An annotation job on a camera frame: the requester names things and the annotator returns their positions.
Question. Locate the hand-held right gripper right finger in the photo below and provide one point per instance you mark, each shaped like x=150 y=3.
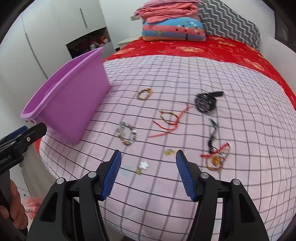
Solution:
x=185 y=176

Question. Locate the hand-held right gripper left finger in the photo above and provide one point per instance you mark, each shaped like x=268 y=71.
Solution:
x=112 y=176

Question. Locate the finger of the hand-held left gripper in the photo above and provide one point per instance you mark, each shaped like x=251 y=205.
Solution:
x=16 y=133
x=34 y=133

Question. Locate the yellow flower charm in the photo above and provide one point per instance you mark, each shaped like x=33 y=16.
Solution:
x=168 y=152

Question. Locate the white flower pendant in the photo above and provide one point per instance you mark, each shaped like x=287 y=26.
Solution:
x=143 y=164

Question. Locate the purple plastic basin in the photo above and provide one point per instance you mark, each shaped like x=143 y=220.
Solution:
x=69 y=97

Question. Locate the person's left hand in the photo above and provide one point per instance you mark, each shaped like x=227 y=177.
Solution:
x=18 y=206

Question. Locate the orange plastic bag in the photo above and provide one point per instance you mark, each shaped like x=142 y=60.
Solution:
x=32 y=204

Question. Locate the black wrist watch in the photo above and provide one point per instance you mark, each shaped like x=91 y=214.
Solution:
x=204 y=103

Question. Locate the assorted small bottles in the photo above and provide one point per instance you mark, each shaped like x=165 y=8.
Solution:
x=93 y=45

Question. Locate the white wardrobe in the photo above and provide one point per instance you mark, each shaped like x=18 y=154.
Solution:
x=46 y=23

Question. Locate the white nightstand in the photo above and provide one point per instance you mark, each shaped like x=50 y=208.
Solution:
x=126 y=41

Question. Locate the red patterned bedsheet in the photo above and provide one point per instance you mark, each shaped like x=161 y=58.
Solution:
x=208 y=48

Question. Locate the colourful striped pillow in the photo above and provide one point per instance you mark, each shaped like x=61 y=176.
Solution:
x=171 y=30

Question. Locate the grey chevron pillow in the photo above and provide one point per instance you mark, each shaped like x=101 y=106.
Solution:
x=226 y=23

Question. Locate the pink folded quilt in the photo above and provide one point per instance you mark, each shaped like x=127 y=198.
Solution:
x=166 y=11

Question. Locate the dark window frame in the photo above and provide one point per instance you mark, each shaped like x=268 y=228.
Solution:
x=281 y=25

